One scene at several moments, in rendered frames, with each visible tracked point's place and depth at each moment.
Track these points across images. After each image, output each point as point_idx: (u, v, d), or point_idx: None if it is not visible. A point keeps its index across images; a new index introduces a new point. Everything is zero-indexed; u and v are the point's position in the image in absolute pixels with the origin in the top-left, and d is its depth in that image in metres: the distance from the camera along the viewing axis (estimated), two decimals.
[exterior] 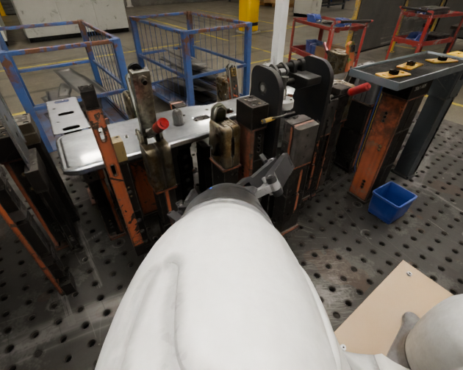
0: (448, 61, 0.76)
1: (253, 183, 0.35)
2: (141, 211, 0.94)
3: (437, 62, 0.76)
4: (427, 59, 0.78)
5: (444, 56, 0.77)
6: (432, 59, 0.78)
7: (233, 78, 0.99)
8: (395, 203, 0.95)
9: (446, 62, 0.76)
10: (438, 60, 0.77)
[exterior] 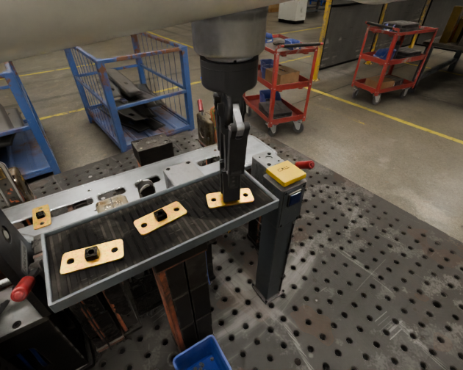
0: (235, 202, 0.48)
1: None
2: None
3: (216, 204, 0.48)
4: (209, 194, 0.50)
5: None
6: (218, 193, 0.50)
7: (2, 180, 0.71)
8: (220, 364, 0.67)
9: (230, 204, 0.48)
10: (221, 200, 0.49)
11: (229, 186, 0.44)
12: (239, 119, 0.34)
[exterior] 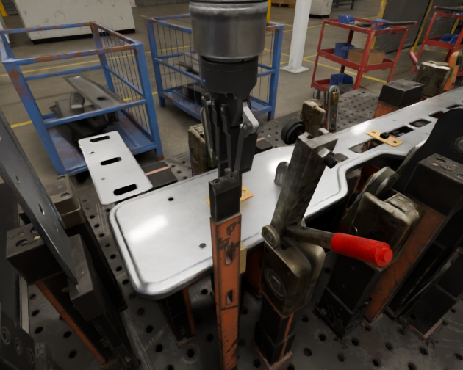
0: None
1: (219, 120, 0.42)
2: (212, 293, 0.67)
3: None
4: (209, 199, 0.49)
5: None
6: None
7: (334, 105, 0.72)
8: None
9: None
10: None
11: None
12: (251, 117, 0.35)
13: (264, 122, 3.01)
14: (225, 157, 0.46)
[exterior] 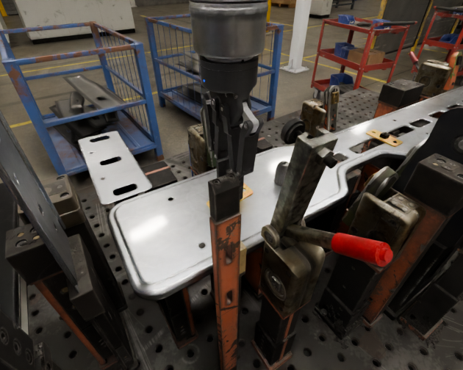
0: None
1: (218, 119, 0.42)
2: (212, 293, 0.67)
3: None
4: (209, 201, 0.50)
5: None
6: None
7: (334, 105, 0.72)
8: None
9: None
10: None
11: None
12: (252, 116, 0.35)
13: (264, 122, 3.00)
14: (224, 155, 0.46)
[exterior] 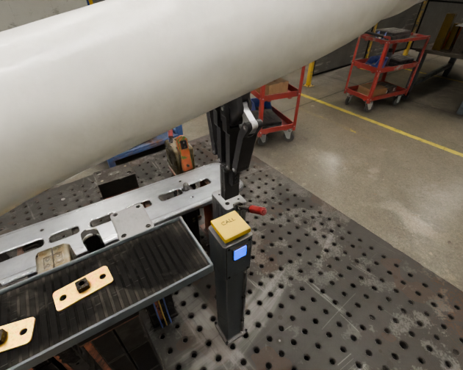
0: None
1: (220, 120, 0.42)
2: None
3: None
4: None
5: None
6: None
7: None
8: None
9: None
10: None
11: (232, 183, 0.45)
12: (251, 117, 0.35)
13: None
14: None
